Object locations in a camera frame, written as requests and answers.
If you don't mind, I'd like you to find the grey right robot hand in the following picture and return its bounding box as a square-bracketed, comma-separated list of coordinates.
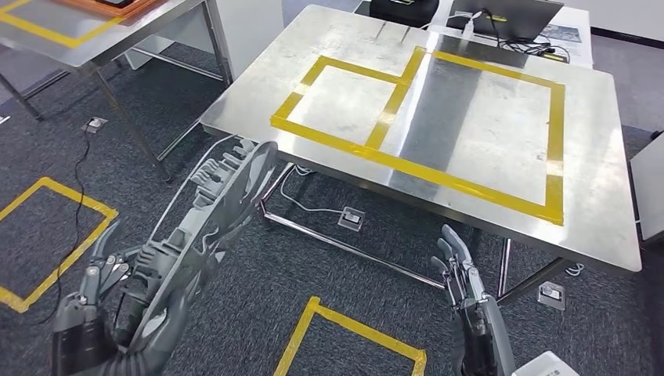
[430, 224, 517, 376]

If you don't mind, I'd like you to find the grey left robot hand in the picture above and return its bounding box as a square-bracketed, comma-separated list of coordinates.
[52, 220, 190, 376]

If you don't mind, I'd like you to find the grey plastic wheel hubcap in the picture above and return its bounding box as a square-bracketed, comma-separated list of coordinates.
[127, 136, 280, 354]

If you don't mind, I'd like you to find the yellow workbench tape outline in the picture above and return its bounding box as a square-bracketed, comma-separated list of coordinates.
[269, 46, 566, 226]

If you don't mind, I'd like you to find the steel workbench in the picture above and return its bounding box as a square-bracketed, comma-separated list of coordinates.
[199, 4, 643, 307]

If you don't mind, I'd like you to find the floor socket box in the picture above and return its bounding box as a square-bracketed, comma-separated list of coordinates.
[536, 281, 567, 312]
[337, 206, 366, 233]
[81, 117, 109, 135]

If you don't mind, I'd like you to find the yellow floor tape marking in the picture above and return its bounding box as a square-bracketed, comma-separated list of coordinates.
[273, 296, 428, 376]
[0, 176, 119, 314]

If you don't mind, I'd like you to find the white desk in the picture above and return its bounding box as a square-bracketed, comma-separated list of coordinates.
[352, 0, 595, 70]
[628, 132, 664, 245]

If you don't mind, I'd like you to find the yellow table tape outline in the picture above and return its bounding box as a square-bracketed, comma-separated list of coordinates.
[0, 0, 125, 49]

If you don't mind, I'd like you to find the printed paper sheet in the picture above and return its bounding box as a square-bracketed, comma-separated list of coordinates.
[539, 23, 583, 45]

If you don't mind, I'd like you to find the grey laptop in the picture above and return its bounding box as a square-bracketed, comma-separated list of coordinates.
[446, 0, 565, 42]

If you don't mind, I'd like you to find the orange tray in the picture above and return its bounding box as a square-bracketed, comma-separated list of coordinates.
[56, 0, 167, 19]

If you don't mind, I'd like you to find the black carry case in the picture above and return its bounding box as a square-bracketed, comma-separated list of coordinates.
[370, 0, 441, 28]

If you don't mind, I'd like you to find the white cabinet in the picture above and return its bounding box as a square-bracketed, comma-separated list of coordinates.
[124, 0, 285, 81]

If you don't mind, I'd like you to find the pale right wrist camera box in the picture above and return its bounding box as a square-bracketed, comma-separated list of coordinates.
[512, 351, 581, 376]

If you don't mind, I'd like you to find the black floor cable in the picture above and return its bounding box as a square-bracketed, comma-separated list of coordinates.
[28, 132, 93, 325]

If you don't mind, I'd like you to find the white floor cable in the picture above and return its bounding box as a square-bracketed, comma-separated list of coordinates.
[280, 164, 346, 215]

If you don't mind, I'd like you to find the black cable bundle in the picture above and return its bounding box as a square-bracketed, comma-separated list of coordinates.
[479, 7, 572, 63]

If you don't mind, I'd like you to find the white adapter with cable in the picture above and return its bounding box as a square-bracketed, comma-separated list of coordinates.
[419, 10, 485, 38]

